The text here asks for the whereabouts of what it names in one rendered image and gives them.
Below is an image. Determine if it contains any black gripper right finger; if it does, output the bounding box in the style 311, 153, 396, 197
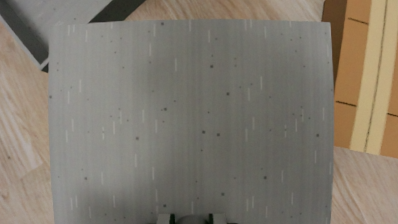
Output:
209, 213, 237, 224

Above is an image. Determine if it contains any brown cardboard box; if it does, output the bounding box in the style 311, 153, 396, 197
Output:
321, 0, 398, 158

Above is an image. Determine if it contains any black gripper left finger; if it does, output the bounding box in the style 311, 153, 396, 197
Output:
156, 214, 175, 224

